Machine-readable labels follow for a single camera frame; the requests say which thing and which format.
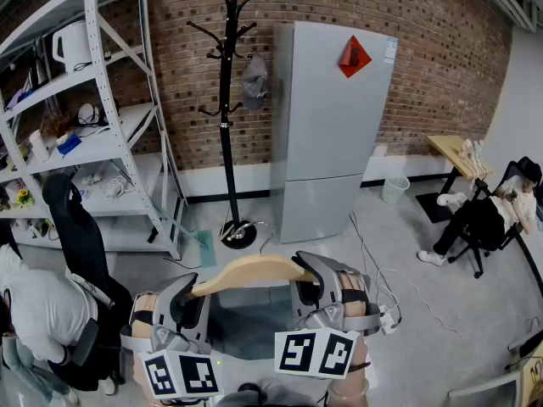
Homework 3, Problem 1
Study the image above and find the person's grey top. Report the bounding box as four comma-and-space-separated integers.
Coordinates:
214, 377, 327, 407

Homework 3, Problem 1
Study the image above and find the person's left hand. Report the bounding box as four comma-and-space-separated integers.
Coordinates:
129, 292, 161, 339

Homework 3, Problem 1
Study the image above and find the greenish glass panel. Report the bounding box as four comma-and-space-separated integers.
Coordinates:
159, 203, 217, 270

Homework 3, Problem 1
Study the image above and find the grey ceiling conduit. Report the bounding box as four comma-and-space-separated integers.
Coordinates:
464, 0, 543, 32

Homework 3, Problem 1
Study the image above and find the white mesh waste basket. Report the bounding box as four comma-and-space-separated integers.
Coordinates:
380, 176, 411, 205

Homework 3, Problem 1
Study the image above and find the white electric kettle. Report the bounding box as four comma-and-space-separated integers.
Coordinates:
51, 20, 93, 75

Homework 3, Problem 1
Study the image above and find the white label sticker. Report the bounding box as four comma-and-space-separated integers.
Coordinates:
383, 36, 399, 65

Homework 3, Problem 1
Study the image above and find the person's right hand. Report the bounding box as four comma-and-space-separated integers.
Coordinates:
338, 269, 370, 318

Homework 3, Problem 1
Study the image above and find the wooden clothes hanger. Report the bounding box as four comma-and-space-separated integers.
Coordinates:
186, 221, 318, 300

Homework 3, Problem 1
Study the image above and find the grey refrigerator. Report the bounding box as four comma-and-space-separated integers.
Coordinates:
270, 20, 400, 245

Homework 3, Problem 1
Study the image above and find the red diamond paper decoration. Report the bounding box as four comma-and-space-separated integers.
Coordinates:
338, 35, 373, 79

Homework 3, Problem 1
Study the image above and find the white cable bundle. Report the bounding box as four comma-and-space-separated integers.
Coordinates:
103, 175, 132, 199

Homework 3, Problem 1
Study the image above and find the white cup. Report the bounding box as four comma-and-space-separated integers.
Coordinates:
28, 129, 51, 164

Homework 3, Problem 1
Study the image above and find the grey-blue garment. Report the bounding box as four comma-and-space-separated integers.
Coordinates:
206, 285, 300, 360

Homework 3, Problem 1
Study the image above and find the person's right forearm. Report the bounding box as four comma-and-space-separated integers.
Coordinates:
327, 335, 373, 407

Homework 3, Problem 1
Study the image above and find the white round object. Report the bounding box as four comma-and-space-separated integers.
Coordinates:
77, 103, 101, 125

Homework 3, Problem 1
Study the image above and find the black coat rack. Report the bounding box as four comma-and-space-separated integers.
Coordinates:
186, 0, 277, 250

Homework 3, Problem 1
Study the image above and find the wooden side table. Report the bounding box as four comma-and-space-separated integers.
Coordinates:
414, 135, 495, 224

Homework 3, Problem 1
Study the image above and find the white power strip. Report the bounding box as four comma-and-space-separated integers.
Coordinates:
378, 304, 403, 336

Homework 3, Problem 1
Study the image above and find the blue box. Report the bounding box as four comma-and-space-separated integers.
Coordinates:
56, 135, 82, 157

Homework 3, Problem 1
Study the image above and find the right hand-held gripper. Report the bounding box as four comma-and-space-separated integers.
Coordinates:
273, 249, 383, 381

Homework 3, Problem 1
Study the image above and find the grey monitor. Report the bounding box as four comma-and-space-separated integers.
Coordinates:
448, 371, 523, 407

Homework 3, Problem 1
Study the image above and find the black high-back office chair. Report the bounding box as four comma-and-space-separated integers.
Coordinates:
42, 172, 135, 392

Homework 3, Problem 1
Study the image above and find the grey cap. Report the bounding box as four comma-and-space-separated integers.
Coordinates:
241, 53, 269, 112

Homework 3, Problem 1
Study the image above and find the brown dried plant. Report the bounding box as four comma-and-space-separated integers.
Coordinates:
41, 111, 74, 140

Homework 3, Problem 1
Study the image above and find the white floor cable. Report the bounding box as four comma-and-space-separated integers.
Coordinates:
350, 209, 467, 335

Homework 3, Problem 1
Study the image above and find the white figure model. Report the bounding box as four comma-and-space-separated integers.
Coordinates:
457, 138, 488, 180

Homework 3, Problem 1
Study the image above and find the person's left forearm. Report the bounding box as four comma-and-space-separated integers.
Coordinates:
131, 354, 150, 400

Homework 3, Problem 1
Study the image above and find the white metal shelving rack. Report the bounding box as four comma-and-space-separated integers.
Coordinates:
0, 0, 190, 260

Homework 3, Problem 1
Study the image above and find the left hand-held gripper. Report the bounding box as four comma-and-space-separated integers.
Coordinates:
120, 271, 225, 401

